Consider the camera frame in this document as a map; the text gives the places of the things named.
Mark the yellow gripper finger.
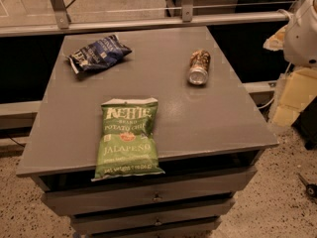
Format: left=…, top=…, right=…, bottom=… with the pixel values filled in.
left=264, top=26, right=286, bottom=52

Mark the orange patterned drink can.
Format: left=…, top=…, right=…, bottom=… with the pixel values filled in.
left=187, top=50, right=211, bottom=85

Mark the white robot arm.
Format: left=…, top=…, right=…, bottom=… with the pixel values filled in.
left=264, top=0, right=317, bottom=67

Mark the grey drawer cabinet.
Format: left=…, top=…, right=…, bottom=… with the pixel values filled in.
left=17, top=27, right=276, bottom=238

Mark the black caster wheel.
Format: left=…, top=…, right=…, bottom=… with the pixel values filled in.
left=298, top=174, right=317, bottom=198

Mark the blue chip bag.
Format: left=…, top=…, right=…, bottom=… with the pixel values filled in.
left=67, top=35, right=132, bottom=74

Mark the green Kettle jalapeno chip bag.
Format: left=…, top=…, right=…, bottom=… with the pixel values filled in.
left=92, top=98, right=164, bottom=181

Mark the metal guard rail frame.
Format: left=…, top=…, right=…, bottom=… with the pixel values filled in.
left=0, top=0, right=304, bottom=37

